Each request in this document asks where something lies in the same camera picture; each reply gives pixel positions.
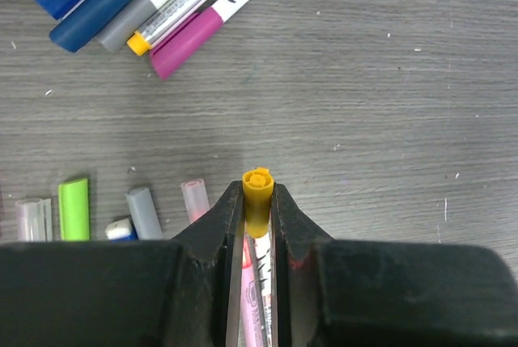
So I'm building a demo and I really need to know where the yellow end rainbow pen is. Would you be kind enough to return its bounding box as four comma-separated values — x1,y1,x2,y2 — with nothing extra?
254,234,273,346

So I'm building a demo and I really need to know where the clear pen cap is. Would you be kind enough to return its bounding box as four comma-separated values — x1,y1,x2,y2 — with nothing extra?
15,198,53,242

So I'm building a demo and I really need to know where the dark blue cap marker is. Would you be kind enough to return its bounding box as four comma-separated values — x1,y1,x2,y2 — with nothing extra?
49,0,131,53

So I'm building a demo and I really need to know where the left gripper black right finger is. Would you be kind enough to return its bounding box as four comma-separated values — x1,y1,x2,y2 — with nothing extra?
271,184,517,346

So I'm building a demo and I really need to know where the green pen cap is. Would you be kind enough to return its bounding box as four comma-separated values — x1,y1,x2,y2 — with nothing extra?
57,178,91,241

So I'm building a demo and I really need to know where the pink translucent pen cap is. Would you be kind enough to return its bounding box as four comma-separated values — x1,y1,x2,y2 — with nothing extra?
180,178,210,223

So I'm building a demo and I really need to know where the lilac pen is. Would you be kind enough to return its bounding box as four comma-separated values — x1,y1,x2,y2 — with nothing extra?
240,239,263,347

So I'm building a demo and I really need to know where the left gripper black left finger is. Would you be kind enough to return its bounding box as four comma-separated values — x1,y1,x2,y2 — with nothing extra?
1,181,244,346

